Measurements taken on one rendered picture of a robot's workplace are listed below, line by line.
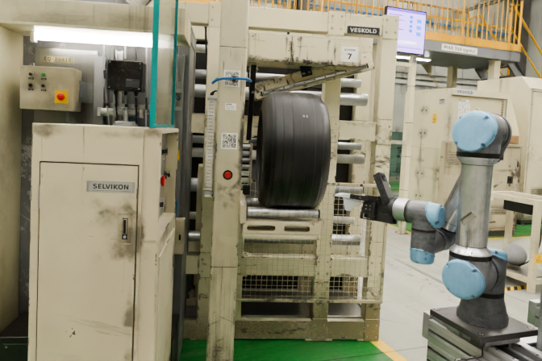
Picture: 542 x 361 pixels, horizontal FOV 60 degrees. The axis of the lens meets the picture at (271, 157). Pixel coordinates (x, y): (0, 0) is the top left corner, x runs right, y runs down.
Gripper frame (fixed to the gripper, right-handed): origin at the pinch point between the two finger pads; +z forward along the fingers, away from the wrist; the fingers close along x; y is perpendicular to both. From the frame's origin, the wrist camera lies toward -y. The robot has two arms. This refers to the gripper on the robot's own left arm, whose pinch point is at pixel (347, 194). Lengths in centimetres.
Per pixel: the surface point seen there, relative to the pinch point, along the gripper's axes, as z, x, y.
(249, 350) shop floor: 93, 61, 99
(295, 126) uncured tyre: 39.0, 11.6, -25.7
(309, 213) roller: 40, 31, 12
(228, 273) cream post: 69, 13, 46
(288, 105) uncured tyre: 46, 13, -35
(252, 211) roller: 57, 11, 15
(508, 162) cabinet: 111, 529, -67
